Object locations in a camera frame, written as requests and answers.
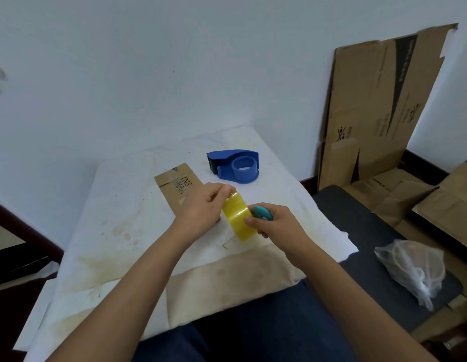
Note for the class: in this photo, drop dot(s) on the person's right hand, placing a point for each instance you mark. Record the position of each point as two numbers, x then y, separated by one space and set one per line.
282 226

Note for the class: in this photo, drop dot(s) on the person's left hand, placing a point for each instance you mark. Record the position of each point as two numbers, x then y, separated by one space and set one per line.
199 214

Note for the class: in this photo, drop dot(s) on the person's left thumb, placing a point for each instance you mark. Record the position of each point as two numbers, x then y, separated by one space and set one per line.
225 196

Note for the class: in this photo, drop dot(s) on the person's right thumb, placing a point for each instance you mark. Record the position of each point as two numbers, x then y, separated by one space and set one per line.
256 221

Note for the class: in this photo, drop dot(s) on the teal small cutter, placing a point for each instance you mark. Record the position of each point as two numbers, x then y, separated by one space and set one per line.
262 213

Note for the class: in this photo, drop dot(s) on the yellow packing tape roll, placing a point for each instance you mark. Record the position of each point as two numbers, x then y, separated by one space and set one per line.
239 218

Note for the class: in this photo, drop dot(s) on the person's left forearm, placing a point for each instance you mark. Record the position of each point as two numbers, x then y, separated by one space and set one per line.
116 301

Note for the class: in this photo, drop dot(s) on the person's right forearm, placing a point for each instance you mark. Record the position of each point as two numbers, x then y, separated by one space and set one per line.
354 309

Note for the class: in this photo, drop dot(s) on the blue tape dispenser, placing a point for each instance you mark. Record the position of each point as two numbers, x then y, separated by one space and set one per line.
235 165

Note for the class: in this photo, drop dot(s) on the small brown cardboard piece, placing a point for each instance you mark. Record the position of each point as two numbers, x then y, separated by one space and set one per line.
177 186

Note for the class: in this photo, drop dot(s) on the stained white table cloth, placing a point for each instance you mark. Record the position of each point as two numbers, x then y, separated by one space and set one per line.
143 237

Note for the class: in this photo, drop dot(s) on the person's blue trousers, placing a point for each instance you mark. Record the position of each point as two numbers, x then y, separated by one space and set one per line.
248 327

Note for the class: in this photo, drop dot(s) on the dark grey seat cushion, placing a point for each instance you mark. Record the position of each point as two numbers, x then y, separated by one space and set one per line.
376 256

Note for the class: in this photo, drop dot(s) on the clear plastic bag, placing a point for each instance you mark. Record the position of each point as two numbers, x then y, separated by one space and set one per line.
412 267

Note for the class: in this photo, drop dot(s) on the large flattened cardboard box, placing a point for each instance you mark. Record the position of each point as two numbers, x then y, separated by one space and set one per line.
380 109

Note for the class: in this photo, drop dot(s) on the flattened cardboard sheets pile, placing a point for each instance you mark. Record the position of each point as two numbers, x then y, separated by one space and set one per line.
429 222

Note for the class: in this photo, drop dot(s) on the dark wooden furniture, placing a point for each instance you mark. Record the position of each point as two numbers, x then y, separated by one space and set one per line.
18 252

